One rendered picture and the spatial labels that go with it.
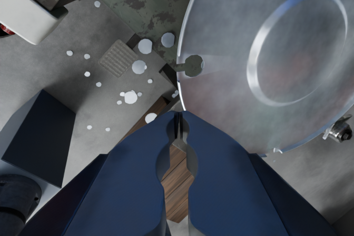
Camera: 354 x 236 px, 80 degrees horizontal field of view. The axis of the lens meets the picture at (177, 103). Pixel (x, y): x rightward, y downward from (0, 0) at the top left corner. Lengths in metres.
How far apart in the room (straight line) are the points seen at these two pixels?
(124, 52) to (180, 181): 0.59
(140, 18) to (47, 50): 0.73
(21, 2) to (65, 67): 0.69
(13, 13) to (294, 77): 0.35
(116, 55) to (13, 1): 0.52
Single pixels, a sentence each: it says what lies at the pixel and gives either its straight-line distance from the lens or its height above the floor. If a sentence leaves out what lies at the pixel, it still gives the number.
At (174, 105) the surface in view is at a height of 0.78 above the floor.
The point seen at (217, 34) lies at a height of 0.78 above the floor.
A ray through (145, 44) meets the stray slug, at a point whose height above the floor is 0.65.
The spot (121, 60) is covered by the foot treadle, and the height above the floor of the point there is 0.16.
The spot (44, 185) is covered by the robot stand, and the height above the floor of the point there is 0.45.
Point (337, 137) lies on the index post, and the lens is 0.41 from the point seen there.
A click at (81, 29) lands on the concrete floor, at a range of 0.98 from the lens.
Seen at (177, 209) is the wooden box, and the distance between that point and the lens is 1.13.
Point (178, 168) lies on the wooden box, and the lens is 0.93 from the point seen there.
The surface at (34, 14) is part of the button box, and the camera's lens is 0.35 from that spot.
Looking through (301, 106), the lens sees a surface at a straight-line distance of 0.33.
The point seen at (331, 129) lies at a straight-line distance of 0.40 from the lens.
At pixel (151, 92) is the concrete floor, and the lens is 1.09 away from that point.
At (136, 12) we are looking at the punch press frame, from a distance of 0.33.
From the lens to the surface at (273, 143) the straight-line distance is 0.33.
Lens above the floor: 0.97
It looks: 57 degrees down
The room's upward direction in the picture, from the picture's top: 146 degrees clockwise
